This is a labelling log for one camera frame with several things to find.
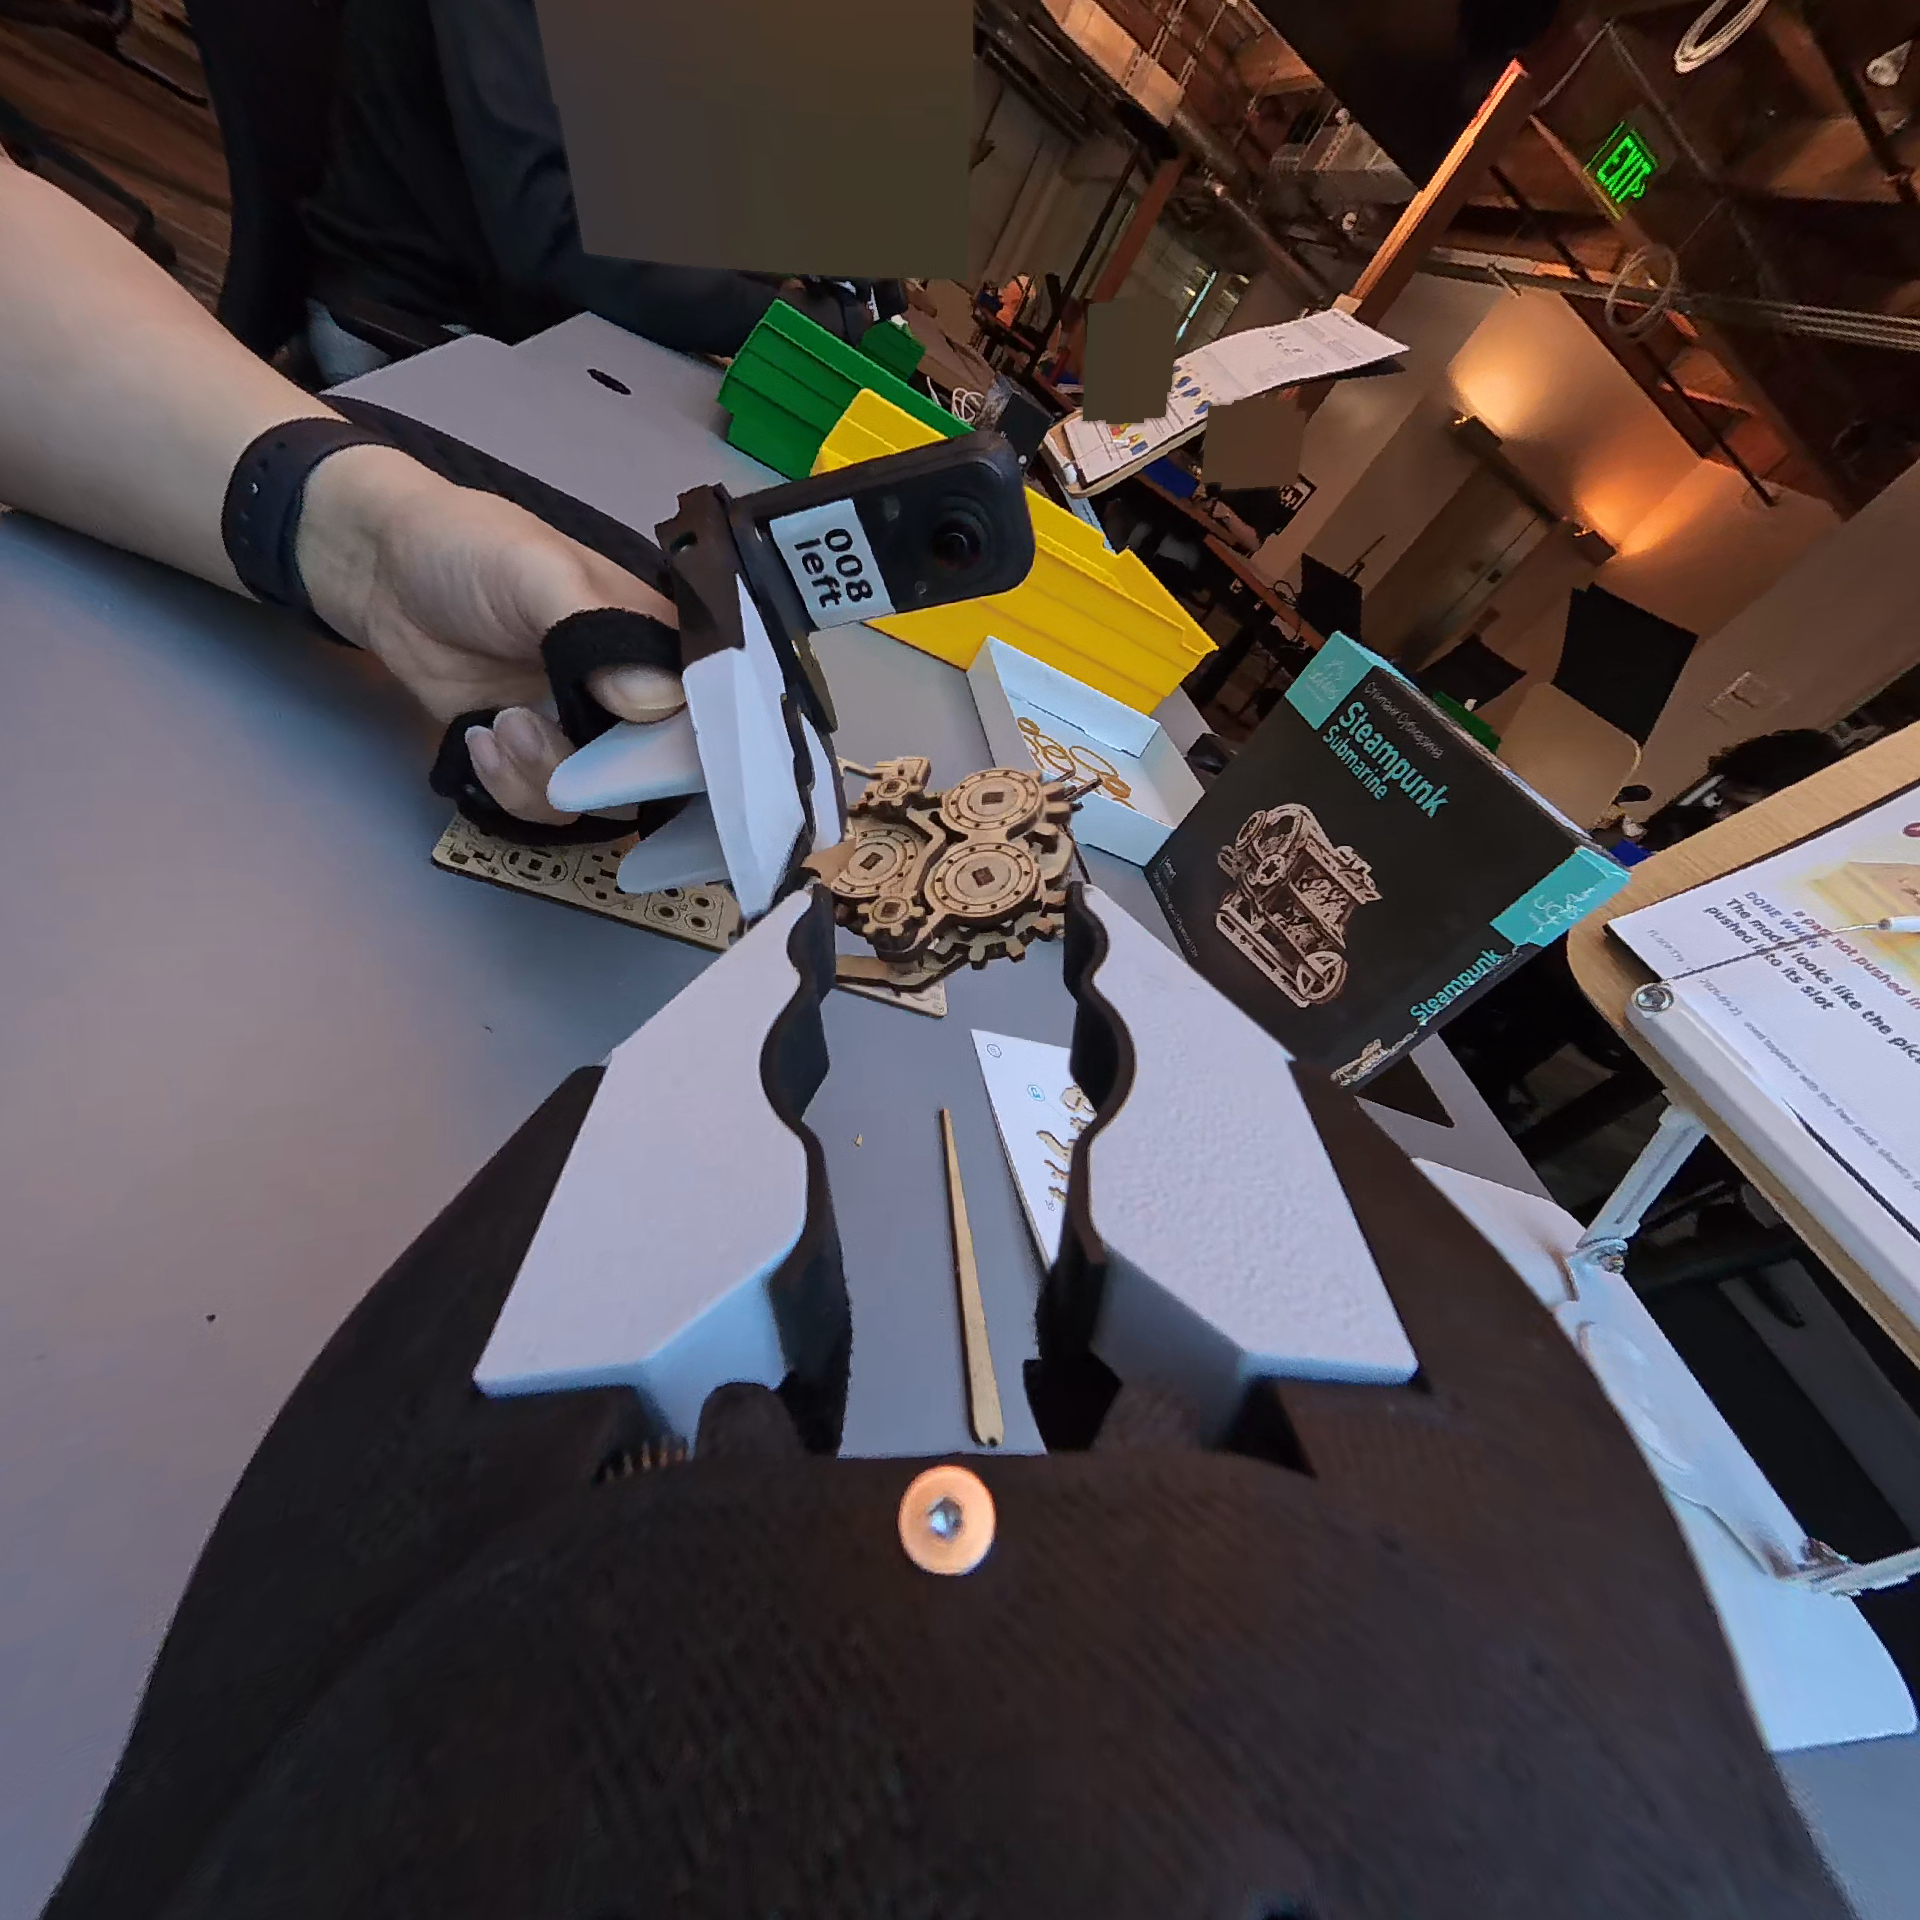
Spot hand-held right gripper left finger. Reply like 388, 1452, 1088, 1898
474, 883, 851, 1454

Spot wooden clipboard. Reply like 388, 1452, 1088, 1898
1566, 725, 1920, 1322

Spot hanging printed paper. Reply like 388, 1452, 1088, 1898
1176, 309, 1412, 408

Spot black strap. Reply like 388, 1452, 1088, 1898
321, 391, 679, 593

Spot person's left hand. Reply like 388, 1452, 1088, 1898
305, 444, 691, 827

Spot loose wooden puzzle pieces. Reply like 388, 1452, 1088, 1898
1020, 716, 1138, 804

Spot pale chair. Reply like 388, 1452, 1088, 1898
1499, 682, 1643, 827

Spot printed paper sheet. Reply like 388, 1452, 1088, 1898
1607, 780, 1920, 1232

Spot black wristband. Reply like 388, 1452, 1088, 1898
221, 419, 395, 650

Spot black monitor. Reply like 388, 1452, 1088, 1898
1551, 583, 1698, 722

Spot green plastic bin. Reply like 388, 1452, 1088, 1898
715, 300, 977, 481

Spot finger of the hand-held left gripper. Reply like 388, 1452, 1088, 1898
791, 704, 845, 875
682, 576, 815, 920

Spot white instruction sheet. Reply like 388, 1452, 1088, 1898
971, 1027, 1099, 1261

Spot white stand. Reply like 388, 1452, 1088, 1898
1410, 973, 1920, 1758

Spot laser-cut wooden parts sheet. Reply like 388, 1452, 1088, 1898
431, 810, 744, 949

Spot person's left forearm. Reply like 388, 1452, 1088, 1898
0, 155, 324, 602

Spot grey desk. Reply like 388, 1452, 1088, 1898
0, 502, 1553, 1517

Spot wooden gear assembly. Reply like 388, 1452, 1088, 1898
801, 755, 1082, 970

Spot flat wooden piece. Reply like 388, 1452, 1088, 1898
831, 951, 949, 1020

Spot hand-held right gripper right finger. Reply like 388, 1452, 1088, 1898
1024, 881, 1422, 1454

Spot white panel with oval hole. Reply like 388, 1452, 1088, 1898
321, 311, 781, 504

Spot green exit sign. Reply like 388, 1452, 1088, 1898
1589, 125, 1670, 221

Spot black puzzle box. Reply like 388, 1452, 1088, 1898
1144, 630, 1631, 1086

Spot wooden stick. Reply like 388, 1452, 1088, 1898
939, 1106, 1003, 1450

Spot white cardboard tray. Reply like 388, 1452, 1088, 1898
964, 635, 1206, 868

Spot colourful printed paper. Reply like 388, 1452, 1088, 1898
1056, 403, 1209, 497

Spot yellow plastic bin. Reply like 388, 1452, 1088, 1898
870, 479, 1218, 713
810, 385, 977, 481

